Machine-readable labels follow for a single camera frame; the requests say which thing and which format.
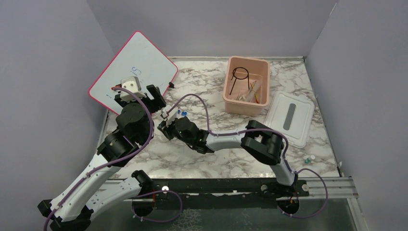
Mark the black metal base rail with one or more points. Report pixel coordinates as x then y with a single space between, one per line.
241 193

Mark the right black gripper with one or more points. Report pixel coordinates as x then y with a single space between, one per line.
166 129

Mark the white plastic bin lid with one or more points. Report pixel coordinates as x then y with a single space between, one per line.
290 115

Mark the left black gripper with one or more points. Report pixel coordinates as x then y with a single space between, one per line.
158 102

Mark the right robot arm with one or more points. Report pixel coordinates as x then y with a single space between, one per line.
264 144

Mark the white board with pink frame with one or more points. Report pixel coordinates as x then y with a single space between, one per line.
137 58

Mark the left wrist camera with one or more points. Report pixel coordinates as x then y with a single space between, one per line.
131 84

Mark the pink plastic bin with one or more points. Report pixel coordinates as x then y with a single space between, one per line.
241 72

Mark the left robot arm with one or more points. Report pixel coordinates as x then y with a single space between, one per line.
76 207

